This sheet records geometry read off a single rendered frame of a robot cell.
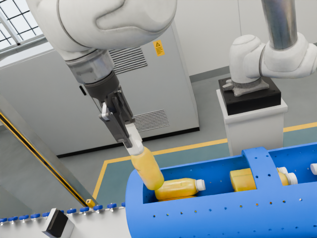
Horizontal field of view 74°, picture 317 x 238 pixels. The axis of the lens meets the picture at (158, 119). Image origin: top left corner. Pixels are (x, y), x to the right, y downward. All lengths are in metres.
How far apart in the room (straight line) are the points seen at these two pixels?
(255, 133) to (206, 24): 2.30
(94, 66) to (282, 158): 0.75
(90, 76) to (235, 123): 0.97
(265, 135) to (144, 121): 1.54
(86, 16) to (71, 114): 2.50
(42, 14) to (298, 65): 0.96
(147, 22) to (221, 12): 3.12
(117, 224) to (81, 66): 0.80
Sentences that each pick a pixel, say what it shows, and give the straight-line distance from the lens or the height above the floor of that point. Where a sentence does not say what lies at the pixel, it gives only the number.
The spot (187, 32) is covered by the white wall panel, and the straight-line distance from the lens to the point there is 3.39.
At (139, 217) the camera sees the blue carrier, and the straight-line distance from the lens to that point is 0.73.
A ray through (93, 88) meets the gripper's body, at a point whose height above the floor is 1.62.
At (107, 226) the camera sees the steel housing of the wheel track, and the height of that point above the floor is 0.93.
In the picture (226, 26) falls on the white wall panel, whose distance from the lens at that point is 3.44.
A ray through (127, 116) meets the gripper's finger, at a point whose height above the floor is 1.49.
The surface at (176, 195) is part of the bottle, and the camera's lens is 0.83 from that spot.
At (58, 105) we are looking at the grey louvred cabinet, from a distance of 2.77.
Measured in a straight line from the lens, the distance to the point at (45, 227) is 1.10.
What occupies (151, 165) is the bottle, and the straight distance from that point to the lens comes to 0.64.
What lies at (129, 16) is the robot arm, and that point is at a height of 1.74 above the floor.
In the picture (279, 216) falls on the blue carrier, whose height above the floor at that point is 1.16.
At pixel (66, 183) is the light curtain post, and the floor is 0.94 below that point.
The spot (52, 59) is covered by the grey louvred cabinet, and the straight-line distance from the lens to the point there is 2.48.
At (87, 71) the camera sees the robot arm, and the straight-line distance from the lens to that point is 0.46.
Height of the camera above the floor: 1.78
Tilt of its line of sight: 35 degrees down
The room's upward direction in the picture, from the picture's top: 22 degrees counter-clockwise
